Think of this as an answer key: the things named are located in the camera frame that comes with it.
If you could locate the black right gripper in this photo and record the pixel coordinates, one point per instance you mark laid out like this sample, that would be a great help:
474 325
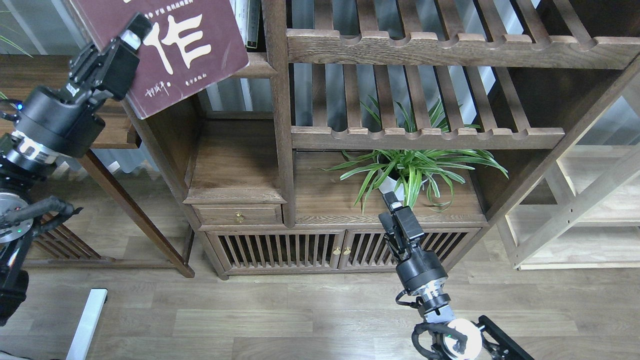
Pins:
420 272

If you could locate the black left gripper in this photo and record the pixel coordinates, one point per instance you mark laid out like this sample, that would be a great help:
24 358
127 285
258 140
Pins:
53 122

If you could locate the maroon book with white characters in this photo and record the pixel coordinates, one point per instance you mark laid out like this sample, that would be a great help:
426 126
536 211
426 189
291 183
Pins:
192 44

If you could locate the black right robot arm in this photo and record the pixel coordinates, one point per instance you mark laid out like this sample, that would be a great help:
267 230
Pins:
441 335

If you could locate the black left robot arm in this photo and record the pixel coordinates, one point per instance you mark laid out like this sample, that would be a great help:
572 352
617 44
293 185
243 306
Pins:
22 219

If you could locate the light wooden shelf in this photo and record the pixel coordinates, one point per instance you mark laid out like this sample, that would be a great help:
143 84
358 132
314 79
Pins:
594 222

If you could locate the white plant pot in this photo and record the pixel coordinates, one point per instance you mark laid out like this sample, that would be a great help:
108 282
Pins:
392 181

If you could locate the green spider plant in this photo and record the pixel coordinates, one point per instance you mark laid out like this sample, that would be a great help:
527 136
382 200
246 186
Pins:
414 170

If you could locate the right slatted cabinet door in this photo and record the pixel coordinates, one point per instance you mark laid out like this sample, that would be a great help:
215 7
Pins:
367 249

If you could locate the slatted cabinet door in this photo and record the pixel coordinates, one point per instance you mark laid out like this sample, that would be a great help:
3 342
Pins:
367 249
278 251

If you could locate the white upright book middle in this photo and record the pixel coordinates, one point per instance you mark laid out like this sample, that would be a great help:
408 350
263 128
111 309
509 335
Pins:
241 13

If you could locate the dark upright book right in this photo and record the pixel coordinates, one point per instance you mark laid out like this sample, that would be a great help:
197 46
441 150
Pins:
254 31

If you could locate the dark wooden bookshelf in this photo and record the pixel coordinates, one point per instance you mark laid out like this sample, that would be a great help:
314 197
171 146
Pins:
522 79

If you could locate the green leaves at left edge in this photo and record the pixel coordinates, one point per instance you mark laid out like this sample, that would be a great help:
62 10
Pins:
10 43

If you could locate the left slatted cabinet door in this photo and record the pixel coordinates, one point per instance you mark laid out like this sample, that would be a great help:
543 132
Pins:
278 251

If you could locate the dark slatted wooden rack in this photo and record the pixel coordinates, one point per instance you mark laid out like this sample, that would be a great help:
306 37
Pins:
63 247

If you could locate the white base post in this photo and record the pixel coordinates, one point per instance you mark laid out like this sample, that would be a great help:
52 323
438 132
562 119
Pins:
84 333

